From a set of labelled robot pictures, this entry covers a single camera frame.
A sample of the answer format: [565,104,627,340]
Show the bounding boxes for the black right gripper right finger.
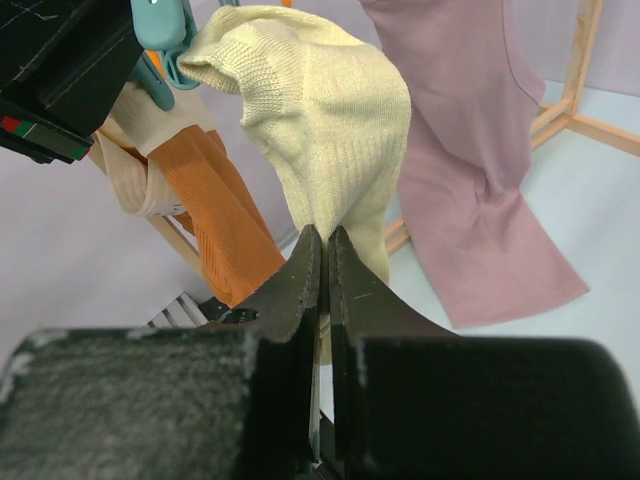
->
[328,229,639,479]

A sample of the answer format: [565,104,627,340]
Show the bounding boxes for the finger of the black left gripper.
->
[1,0,143,164]

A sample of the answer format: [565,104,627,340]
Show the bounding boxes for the teal clothes peg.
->
[130,0,199,111]

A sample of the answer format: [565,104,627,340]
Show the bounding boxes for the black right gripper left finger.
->
[1,226,322,479]

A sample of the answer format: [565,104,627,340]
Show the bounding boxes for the wooden drying rack frame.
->
[144,0,640,281]

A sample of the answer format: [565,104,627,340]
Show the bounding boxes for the orange sock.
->
[94,82,286,310]

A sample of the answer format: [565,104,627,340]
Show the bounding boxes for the pink cloth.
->
[363,0,588,328]

